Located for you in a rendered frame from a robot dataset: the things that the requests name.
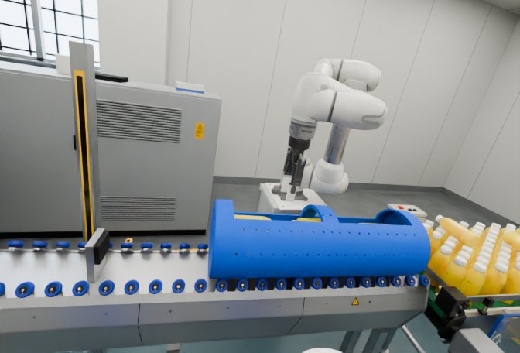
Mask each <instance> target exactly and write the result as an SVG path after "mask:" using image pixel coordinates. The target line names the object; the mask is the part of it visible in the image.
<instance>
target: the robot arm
mask: <svg viewBox="0 0 520 353"><path fill-rule="evenodd" d="M380 76H381V71H380V70H379V69H378V68H377V67H374V66H373V65H371V64H369V63H366V62H363V61H359V60H344V59H328V58H325V59H322V60H319V61H318V62H317V63H316V64H315V65H314V67H313V70H312V72H307V73H305V74H304V75H303V76H302V77H301V78H300V80H299V83H298V84H297V87H296V91H295V94H294V97H293V100H292V118H291V122H290V126H289V134H290V136H289V142H288V145H289V146H290V147H291V148H289V147H288V150H287V155H286V161H285V164H284V166H283V168H282V175H281V181H280V185H274V187H273V188H272V189H271V192H272V193H274V194H278V195H279V196H280V200H283V201H285V200H286V201H295V200H303V201H308V198H307V197H306V196H305V195H304V194H303V189H311V190H314V191H317V192H320V193H323V194H342V193H343V192H345V190H346V189H347V186H348V183H349V178H348V175H347V174H346V173H345V172H344V166H343V164H342V162H341V159H342V156H343V154H344V149H345V146H346V144H347V139H348V136H349V133H350V130H351V129H358V130H373V129H377V128H378V127H381V126H382V125H383V123H384V120H385V117H386V115H387V112H388V107H387V106H386V103H384V102H383V101H382V100H380V99H379V98H376V97H372V96H371V95H370V94H367V92H371V91H373V90H374V89H375V88H376V87H377V86H378V83H379V80H380ZM317 122H329V123H333V124H332V128H331V131H330V136H329V139H328V143H327V147H326V151H325V154H324V157H323V158H322V159H320V160H319V161H318V163H317V164H316V165H313V164H312V163H311V162H310V159H309V158H308V156H306V155H304V151H305V150H308V149H309V147H310V142H311V140H310V139H313V138H314V135H315V131H316V127H317Z"/></svg>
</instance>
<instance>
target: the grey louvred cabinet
mask: <svg viewBox="0 0 520 353"><path fill-rule="evenodd" d="M95 89H96V107H97V140H98V158H99V175H100V192H101V227H102V228H105V231H109V237H123V236H161V235H205V233H206V230H207V223H208V216H209V210H210V197H211V190H212V183H213V176H214V164H215V156H216V150H217V137H218V130H219V123H220V116H221V104H222V99H221V98H220V96H219V95H218V94H217V93H211V92H206V91H205V92H204V94H192V93H186V92H180V91H176V88H175V87H170V86H165V85H159V84H150V83H144V82H138V81H129V82H122V83H118V82H114V81H104V80H99V79H95ZM10 238H83V228H82V218H81V208H80V188H79V177H78V167H77V147H76V136H75V125H74V106H73V95H72V84H71V75H65V74H58V73H57V72H56V69H50V68H45V67H35V66H30V65H25V64H19V63H9V62H4V61H0V239H10Z"/></svg>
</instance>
